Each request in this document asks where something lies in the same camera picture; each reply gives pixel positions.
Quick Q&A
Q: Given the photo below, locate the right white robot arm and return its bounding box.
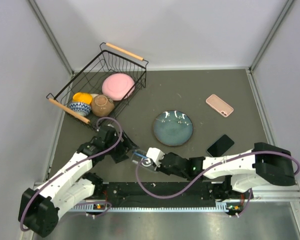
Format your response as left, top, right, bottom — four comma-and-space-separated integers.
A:
157, 142, 300, 199

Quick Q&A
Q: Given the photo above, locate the blue patterned bowl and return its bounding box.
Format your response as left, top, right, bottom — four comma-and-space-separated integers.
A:
69, 102, 91, 117

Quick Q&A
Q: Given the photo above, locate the brown ceramic bowl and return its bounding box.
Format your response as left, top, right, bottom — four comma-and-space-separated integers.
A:
91, 94, 115, 117

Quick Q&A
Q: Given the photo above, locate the yellow bowl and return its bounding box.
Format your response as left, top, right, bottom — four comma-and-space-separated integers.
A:
72, 92, 93, 105

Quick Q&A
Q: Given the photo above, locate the pink plate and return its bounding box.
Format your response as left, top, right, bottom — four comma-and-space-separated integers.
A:
102, 73, 135, 101

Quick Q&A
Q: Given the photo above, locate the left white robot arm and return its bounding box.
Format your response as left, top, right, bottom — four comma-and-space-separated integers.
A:
18, 125, 138, 238

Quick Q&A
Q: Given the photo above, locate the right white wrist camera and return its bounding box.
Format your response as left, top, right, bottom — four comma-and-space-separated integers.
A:
146, 147, 165, 168

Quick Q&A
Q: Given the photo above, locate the blue ceramic plate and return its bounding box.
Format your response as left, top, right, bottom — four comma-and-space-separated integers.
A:
153, 110, 194, 147

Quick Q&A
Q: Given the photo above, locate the blue phone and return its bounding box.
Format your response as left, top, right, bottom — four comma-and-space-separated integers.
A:
132, 150, 145, 158

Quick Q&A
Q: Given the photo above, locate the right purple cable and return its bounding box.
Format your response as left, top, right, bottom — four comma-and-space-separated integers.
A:
135, 149, 300, 200

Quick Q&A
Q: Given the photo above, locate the black phone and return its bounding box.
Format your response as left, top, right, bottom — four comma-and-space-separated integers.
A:
206, 134, 235, 158

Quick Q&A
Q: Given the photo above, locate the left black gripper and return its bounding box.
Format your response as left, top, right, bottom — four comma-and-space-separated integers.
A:
104, 129, 139, 163

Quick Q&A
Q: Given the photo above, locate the pink phone case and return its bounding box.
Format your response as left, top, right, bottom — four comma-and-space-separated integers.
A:
205, 94, 234, 118

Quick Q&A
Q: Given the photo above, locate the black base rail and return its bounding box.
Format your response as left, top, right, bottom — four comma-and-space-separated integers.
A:
99, 181, 228, 208

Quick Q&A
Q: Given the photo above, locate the purple cable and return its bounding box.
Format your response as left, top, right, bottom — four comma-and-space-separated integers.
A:
135, 149, 300, 200
19, 116, 123, 232

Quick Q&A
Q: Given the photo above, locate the black wire basket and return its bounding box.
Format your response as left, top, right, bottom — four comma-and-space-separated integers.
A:
46, 42, 149, 131

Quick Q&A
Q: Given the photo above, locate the clear phone case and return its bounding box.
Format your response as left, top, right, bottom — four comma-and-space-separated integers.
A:
130, 149, 158, 173

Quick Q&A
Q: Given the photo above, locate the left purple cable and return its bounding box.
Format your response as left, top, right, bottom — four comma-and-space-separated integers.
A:
19, 116, 123, 232

